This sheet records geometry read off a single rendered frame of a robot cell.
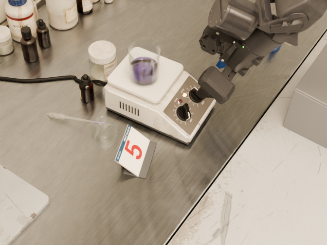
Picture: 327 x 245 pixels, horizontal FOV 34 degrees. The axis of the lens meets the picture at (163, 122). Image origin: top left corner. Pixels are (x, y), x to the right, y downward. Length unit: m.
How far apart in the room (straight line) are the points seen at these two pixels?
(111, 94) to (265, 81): 0.36
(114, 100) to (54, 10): 0.31
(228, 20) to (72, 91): 0.45
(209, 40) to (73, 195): 0.38
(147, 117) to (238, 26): 0.30
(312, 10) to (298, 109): 0.29
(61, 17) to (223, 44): 0.49
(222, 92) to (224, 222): 0.24
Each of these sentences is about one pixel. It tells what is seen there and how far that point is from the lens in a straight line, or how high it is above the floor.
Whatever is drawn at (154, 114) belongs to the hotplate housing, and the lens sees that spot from 1.06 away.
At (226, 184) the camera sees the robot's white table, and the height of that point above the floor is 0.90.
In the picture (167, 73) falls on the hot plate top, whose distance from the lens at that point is 1.09.
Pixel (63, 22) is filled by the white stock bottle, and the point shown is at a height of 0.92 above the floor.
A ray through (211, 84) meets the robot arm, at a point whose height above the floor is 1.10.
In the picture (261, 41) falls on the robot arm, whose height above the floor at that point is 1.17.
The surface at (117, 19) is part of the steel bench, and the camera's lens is 1.36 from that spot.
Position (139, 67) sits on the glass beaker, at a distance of 1.02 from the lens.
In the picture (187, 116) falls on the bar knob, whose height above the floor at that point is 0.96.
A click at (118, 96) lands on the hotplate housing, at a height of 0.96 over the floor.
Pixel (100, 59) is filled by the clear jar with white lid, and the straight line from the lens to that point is 1.14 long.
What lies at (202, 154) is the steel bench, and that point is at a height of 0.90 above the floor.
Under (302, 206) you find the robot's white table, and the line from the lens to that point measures 1.05.
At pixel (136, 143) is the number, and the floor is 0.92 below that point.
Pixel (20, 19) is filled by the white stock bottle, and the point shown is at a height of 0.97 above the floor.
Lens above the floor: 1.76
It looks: 50 degrees down
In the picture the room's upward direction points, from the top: 4 degrees clockwise
